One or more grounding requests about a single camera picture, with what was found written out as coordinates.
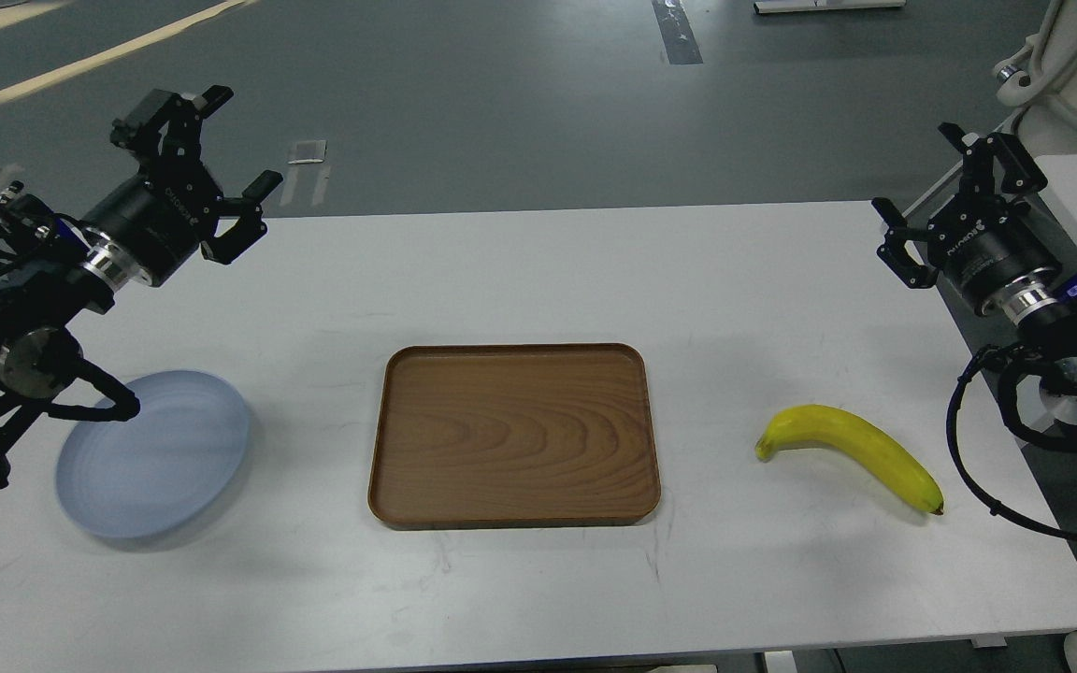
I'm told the white machine base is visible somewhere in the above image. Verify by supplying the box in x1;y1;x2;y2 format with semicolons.
992;1;1077;158

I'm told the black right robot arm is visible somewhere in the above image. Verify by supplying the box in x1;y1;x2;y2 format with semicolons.
871;122;1077;544

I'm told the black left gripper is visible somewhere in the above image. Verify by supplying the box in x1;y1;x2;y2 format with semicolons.
82;85;283;289

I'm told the light blue plate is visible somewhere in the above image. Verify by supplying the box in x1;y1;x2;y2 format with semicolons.
54;370;251;539

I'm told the yellow banana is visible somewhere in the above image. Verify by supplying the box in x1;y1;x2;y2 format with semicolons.
754;404;945;516

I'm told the brown wooden tray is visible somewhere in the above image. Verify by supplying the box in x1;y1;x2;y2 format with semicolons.
367;342;662;531

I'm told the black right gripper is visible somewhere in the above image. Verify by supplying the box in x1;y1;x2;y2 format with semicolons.
871;122;1063;318

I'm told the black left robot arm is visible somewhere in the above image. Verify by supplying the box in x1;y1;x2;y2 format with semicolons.
0;85;283;490

